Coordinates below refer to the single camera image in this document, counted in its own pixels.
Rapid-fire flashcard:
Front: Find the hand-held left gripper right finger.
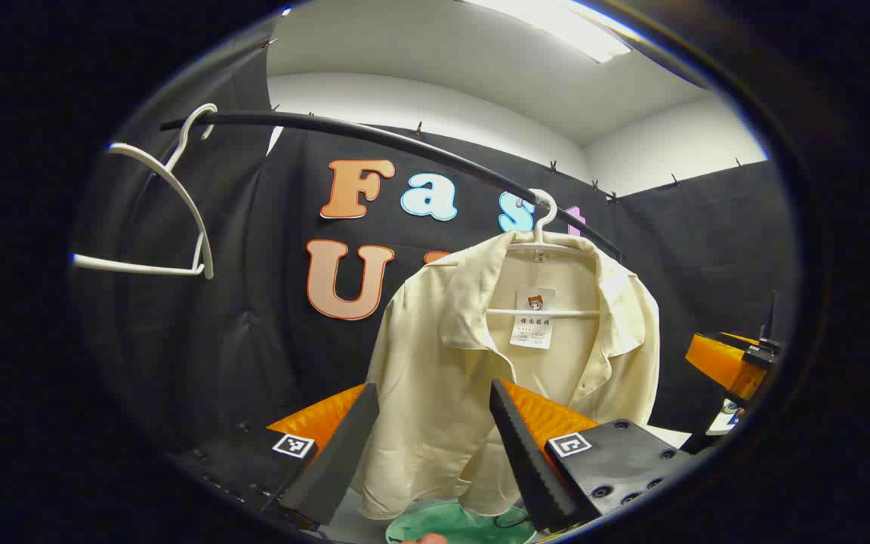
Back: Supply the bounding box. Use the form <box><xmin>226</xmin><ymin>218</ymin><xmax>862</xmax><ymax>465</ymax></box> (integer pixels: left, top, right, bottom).
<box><xmin>489</xmin><ymin>379</ymin><xmax>693</xmax><ymax>533</ymax></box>

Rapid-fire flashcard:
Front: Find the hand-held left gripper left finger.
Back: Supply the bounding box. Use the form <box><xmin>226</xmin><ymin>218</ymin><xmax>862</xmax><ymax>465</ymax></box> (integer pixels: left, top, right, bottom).
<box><xmin>167</xmin><ymin>382</ymin><xmax>381</xmax><ymax>533</ymax></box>

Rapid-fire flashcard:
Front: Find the green laundry hamper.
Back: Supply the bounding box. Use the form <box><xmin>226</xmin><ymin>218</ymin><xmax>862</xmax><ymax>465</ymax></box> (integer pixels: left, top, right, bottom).
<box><xmin>386</xmin><ymin>502</ymin><xmax>538</xmax><ymax>544</ymax></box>

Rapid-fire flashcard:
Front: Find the cream shirt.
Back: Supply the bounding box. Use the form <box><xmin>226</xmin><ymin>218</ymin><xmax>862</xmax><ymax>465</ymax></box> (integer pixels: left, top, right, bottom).
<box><xmin>359</xmin><ymin>230</ymin><xmax>662</xmax><ymax>522</ymax></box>

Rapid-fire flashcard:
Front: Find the white clothes hanger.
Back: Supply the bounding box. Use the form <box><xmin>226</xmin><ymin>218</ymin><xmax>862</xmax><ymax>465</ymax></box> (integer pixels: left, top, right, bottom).
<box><xmin>72</xmin><ymin>104</ymin><xmax>218</xmax><ymax>280</ymax></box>
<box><xmin>485</xmin><ymin>188</ymin><xmax>603</xmax><ymax>318</ymax></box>

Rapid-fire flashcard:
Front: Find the white device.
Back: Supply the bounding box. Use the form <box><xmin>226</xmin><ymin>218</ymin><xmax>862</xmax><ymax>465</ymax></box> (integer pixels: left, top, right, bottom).
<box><xmin>707</xmin><ymin>400</ymin><xmax>745</xmax><ymax>437</ymax></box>

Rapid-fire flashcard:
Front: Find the white flat board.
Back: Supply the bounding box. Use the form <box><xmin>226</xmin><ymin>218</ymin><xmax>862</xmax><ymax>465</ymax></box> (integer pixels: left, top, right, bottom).
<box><xmin>643</xmin><ymin>423</ymin><xmax>693</xmax><ymax>450</ymax></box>

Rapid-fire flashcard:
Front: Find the white paper clothing tag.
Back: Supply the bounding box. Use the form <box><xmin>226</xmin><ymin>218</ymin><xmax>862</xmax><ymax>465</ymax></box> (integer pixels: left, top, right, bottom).
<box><xmin>510</xmin><ymin>288</ymin><xmax>557</xmax><ymax>350</ymax></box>

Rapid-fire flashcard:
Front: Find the black backdrop cloth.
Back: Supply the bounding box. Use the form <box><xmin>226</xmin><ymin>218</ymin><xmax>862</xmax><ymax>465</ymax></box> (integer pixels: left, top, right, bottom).
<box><xmin>72</xmin><ymin>23</ymin><xmax>798</xmax><ymax>484</ymax></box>

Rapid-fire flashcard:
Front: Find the ceiling light panel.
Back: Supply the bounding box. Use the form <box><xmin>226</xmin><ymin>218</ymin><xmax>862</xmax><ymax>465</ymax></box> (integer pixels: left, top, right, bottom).
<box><xmin>465</xmin><ymin>0</ymin><xmax>632</xmax><ymax>63</ymax></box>

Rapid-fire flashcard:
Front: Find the black clothes rail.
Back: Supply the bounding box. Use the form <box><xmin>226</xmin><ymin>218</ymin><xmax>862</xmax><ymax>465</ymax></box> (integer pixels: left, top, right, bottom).
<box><xmin>159</xmin><ymin>110</ymin><xmax>625</xmax><ymax>261</ymax></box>

